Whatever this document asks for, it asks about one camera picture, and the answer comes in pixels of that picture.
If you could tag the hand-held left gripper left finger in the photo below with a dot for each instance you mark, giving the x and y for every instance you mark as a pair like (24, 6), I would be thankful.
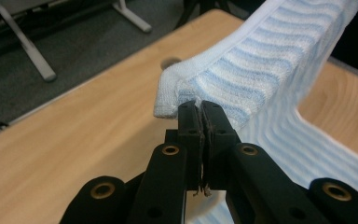
(191, 137)

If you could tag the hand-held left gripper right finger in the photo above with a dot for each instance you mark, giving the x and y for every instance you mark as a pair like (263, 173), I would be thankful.
(219, 133)

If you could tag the blue white striped towel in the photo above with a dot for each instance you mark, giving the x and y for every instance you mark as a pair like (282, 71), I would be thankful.
(254, 62)

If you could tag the white metal stand leg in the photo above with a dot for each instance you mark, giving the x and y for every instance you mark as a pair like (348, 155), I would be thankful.
(28, 43)
(133, 17)

